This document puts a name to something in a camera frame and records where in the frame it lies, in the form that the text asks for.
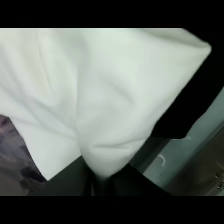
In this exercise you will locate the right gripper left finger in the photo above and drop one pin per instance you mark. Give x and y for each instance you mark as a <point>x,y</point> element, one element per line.
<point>71,181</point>

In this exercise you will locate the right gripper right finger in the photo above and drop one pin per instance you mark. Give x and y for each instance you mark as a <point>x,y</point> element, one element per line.
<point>136,183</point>

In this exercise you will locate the white T-shirt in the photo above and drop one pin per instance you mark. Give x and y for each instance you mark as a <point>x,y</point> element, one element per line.
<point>100,93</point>

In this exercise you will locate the silver frame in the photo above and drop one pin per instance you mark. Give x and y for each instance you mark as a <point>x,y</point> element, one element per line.
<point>186,160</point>

